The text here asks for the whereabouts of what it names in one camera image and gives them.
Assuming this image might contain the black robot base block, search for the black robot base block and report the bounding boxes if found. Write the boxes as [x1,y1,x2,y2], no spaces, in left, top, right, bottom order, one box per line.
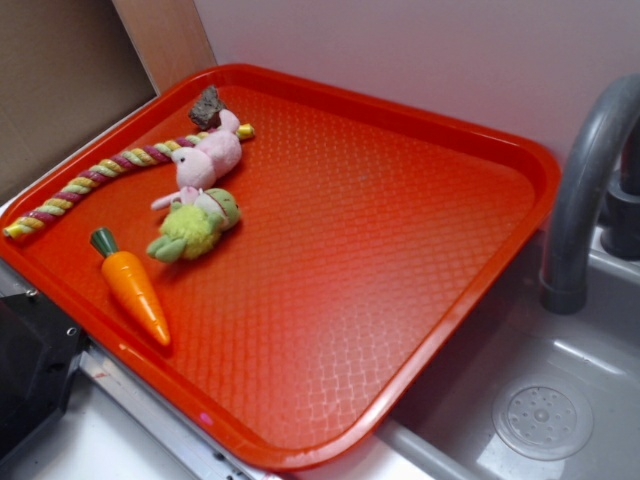
[1,293,86,463]

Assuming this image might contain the orange toy carrot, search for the orange toy carrot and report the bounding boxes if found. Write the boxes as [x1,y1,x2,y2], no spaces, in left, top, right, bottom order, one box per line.
[90,227,171,347]

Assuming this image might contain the multicolour twisted rope toy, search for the multicolour twisted rope toy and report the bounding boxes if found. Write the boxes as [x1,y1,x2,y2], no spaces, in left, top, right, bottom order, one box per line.
[2,124,255,239]

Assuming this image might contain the grey brown rock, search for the grey brown rock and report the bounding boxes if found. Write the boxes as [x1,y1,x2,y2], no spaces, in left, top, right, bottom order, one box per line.
[188,85,226,131]

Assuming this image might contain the green plush frog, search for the green plush frog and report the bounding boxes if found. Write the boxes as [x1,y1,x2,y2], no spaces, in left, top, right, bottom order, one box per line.
[146,187,241,263]

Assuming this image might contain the grey curved faucet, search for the grey curved faucet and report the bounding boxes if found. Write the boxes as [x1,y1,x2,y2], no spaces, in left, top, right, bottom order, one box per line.
[539,73,639,314]

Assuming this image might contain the orange plastic tray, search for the orange plastic tray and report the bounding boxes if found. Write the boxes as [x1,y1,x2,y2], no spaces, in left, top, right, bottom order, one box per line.
[1,65,560,472]

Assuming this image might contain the pink plush bunny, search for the pink plush bunny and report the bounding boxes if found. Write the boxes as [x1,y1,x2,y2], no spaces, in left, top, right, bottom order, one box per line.
[151,109,242,210]

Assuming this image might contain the wooden board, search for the wooden board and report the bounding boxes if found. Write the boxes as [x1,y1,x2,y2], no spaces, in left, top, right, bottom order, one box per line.
[113,0,217,94]

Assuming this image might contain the grey toy sink basin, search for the grey toy sink basin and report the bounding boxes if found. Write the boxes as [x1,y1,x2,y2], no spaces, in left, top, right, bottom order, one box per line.
[372,227,640,480]

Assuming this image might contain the dark faucet knob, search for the dark faucet knob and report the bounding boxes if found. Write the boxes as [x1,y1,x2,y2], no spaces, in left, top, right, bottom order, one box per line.
[601,122,639,261]

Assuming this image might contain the brown cardboard panel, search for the brown cardboard panel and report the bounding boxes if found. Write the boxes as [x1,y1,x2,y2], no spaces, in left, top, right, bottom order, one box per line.
[1,1,155,201]

